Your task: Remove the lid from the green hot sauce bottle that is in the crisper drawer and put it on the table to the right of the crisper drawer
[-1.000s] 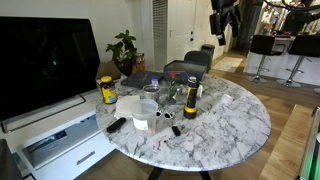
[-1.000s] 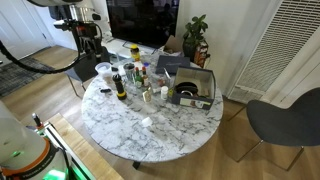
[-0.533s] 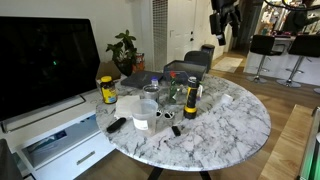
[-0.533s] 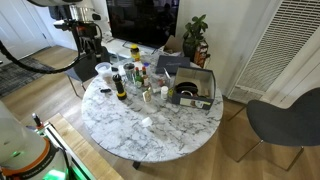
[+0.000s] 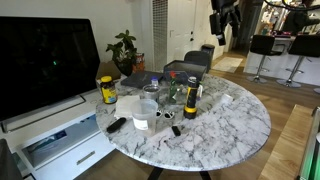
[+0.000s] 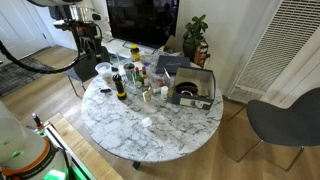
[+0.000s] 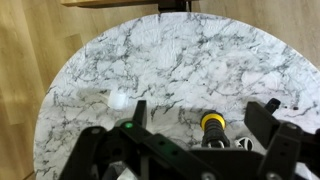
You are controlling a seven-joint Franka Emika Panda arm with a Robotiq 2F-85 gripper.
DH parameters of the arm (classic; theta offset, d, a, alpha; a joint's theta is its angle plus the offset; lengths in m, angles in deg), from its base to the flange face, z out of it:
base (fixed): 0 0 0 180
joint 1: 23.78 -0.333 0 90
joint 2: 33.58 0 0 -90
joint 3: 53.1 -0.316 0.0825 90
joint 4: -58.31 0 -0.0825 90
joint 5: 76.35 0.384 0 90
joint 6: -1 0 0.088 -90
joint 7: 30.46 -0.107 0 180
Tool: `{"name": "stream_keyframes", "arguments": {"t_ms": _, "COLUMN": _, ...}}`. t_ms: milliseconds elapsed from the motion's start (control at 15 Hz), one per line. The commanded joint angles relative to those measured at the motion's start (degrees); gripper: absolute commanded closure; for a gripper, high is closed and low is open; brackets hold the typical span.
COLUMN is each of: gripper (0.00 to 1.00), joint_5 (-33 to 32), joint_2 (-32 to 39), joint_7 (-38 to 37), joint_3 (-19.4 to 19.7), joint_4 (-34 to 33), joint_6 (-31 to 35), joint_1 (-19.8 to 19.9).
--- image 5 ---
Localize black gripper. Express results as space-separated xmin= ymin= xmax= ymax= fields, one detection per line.
xmin=215 ymin=1 xmax=242 ymax=47

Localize green hot sauce bottle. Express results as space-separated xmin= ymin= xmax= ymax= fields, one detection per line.
xmin=168 ymin=70 xmax=179 ymax=104

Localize white pill bottle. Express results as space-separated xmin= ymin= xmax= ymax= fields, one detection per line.
xmin=196 ymin=83 xmax=204 ymax=101

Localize small clear plastic lid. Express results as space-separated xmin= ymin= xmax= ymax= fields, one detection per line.
xmin=220 ymin=93 xmax=234 ymax=105

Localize yellow-lidded supplement bottle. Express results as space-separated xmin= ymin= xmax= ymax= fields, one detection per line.
xmin=99 ymin=75 xmax=118 ymax=105

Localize black trash bin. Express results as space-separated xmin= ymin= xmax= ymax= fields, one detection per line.
xmin=201 ymin=43 xmax=216 ymax=63

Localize beige floor rug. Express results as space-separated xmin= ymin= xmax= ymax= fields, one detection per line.
xmin=211 ymin=56 xmax=244 ymax=74

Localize black bar stool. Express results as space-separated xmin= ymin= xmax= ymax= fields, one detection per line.
xmin=246 ymin=34 xmax=276 ymax=84
xmin=276 ymin=34 xmax=320 ymax=89

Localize dark grey chair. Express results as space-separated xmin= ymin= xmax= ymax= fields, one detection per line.
xmin=183 ymin=50 xmax=212 ymax=73

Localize grey storage box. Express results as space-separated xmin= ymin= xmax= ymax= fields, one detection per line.
xmin=163 ymin=59 xmax=208 ymax=86

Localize white kitchen counter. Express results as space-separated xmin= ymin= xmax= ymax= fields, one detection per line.
xmin=243 ymin=34 xmax=320 ymax=87

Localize black yellow flashlight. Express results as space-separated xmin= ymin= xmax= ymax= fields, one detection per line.
xmin=183 ymin=76 xmax=199 ymax=120

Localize small clear plastic cup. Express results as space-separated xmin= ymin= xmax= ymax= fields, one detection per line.
xmin=142 ymin=84 xmax=161 ymax=104

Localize dark blue book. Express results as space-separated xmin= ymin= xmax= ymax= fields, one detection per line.
xmin=120 ymin=70 xmax=164 ymax=90

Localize white-framed sunglasses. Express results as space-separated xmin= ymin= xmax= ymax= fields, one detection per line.
xmin=155 ymin=109 xmax=176 ymax=120

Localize green potted plant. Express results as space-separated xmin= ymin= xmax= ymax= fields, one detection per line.
xmin=105 ymin=29 xmax=138 ymax=77

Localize small black rectangular item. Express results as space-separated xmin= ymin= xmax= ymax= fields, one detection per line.
xmin=171 ymin=125 xmax=182 ymax=137

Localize brown cardboard box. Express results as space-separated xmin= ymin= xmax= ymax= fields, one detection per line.
xmin=96 ymin=60 xmax=122 ymax=81

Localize white paper napkin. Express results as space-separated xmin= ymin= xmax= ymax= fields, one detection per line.
xmin=114 ymin=94 xmax=141 ymax=120

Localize wooden platform board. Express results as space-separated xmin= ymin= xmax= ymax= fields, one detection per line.
xmin=258 ymin=104 xmax=314 ymax=180

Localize black remote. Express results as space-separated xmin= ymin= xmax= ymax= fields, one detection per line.
xmin=106 ymin=117 xmax=127 ymax=134

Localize black TV screen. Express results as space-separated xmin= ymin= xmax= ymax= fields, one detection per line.
xmin=0 ymin=16 xmax=101 ymax=123

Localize white TV stand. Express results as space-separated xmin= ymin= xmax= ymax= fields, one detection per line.
xmin=0 ymin=78 xmax=124 ymax=180

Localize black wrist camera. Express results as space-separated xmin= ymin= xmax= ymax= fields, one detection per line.
xmin=209 ymin=12 xmax=223 ymax=36

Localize white wall heater vent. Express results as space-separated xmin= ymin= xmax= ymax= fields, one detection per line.
xmin=152 ymin=0 xmax=169 ymax=72

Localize aluminium mounting rail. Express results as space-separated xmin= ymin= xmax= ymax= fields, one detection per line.
xmin=297 ymin=106 xmax=320 ymax=180

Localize black table pedestal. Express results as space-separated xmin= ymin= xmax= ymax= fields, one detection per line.
xmin=147 ymin=166 xmax=213 ymax=180

